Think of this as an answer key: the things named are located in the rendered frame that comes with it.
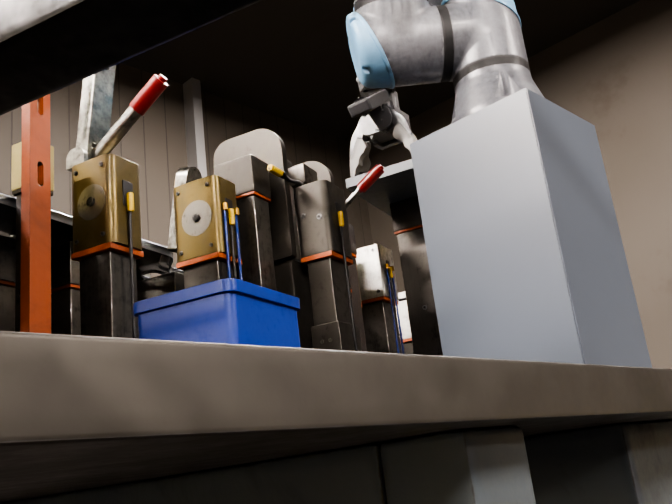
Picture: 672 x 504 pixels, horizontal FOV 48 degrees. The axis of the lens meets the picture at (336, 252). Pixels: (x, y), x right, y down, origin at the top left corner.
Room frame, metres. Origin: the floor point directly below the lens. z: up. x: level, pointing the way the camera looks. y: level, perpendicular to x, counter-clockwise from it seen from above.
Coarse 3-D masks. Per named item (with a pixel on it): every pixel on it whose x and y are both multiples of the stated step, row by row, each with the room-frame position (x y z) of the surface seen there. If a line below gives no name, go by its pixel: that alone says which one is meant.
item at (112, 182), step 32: (96, 160) 0.85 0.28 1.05; (128, 160) 0.87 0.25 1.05; (96, 192) 0.84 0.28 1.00; (128, 192) 0.86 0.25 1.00; (96, 224) 0.85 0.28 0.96; (128, 224) 0.86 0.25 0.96; (96, 256) 0.85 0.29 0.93; (128, 256) 0.87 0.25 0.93; (96, 288) 0.86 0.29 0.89; (128, 288) 0.87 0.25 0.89; (96, 320) 0.86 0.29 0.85; (128, 320) 0.87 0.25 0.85
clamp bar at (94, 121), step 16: (96, 80) 0.86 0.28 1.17; (112, 80) 0.89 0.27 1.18; (96, 96) 0.87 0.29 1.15; (112, 96) 0.89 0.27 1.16; (80, 112) 0.87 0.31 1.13; (96, 112) 0.87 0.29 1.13; (80, 128) 0.87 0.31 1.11; (96, 128) 0.87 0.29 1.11; (80, 144) 0.87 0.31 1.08; (96, 144) 0.88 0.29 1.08
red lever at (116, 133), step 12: (156, 84) 0.83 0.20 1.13; (144, 96) 0.84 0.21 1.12; (156, 96) 0.84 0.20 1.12; (132, 108) 0.84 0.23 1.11; (144, 108) 0.85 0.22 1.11; (120, 120) 0.85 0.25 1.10; (132, 120) 0.86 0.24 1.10; (108, 132) 0.86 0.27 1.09; (120, 132) 0.86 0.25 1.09; (108, 144) 0.87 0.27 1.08; (96, 156) 0.87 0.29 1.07
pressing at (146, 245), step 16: (0, 192) 0.81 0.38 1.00; (0, 208) 0.85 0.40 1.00; (0, 224) 0.90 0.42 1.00; (64, 224) 0.93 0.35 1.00; (64, 240) 0.99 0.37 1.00; (144, 240) 1.03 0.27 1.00; (144, 256) 1.10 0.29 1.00; (160, 256) 1.11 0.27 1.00; (144, 272) 1.18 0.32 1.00; (160, 272) 1.19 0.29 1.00
